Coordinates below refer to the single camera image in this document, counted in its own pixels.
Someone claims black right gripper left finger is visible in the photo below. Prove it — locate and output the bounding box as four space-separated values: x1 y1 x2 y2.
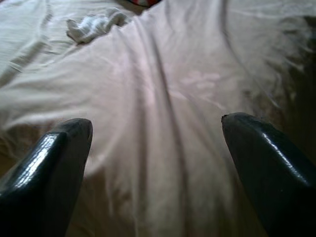
0 118 93 237

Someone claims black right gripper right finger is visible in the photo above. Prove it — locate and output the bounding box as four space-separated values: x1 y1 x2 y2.
221 112 316 237

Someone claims beige bed sheet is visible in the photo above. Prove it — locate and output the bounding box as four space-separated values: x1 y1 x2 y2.
0 0 316 237

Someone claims white crumpled cloth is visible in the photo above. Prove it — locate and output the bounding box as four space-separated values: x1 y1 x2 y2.
66 7 128 45

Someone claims colourful striped bolster pillow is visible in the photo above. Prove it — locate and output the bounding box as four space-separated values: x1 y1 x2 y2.
120 0 163 8

